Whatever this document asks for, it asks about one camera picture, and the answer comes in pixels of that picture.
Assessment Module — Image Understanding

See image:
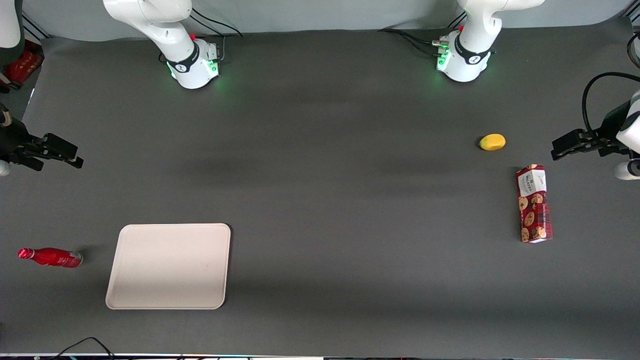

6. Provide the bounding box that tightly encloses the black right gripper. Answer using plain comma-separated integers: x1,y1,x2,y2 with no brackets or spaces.
0,117,85,172

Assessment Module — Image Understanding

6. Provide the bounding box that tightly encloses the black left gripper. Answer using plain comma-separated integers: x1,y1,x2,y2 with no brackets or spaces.
551,100,634,161

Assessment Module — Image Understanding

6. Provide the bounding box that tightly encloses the red coke bottle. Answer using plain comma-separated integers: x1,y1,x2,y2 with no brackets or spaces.
17,247,84,269

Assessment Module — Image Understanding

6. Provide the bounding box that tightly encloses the beige plastic tray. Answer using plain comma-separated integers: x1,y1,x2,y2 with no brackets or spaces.
105,223,232,310

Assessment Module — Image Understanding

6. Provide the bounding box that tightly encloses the red cookie box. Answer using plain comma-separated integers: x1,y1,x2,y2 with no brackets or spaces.
515,164,554,244

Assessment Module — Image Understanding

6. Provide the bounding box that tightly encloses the yellow lemon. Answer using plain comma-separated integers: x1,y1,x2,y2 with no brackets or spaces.
479,133,507,152

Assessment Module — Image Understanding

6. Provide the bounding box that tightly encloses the red object behind table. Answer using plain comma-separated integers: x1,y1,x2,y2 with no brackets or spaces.
1,49,44,87

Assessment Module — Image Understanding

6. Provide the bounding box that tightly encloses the black looped gripper cable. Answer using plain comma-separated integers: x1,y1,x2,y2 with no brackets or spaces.
581,72,640,142

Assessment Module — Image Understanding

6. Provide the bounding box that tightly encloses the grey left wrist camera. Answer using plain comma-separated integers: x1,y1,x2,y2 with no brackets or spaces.
614,160,640,181

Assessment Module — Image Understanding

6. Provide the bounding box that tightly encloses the black cable at table corner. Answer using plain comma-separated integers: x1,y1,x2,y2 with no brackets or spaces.
626,31,640,70

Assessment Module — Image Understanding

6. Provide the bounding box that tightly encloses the thin black table edge cable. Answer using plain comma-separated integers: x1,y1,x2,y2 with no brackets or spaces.
49,336,117,360

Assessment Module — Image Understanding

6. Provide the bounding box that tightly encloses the black left arm base cable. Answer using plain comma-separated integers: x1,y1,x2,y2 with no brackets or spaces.
377,11,468,57

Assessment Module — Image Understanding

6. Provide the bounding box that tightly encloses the black arm base cable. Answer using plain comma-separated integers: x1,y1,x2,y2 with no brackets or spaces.
159,6,244,65
377,11,468,57

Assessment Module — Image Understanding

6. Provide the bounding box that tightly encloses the black right arm base cable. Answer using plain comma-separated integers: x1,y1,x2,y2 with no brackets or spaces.
159,6,244,65

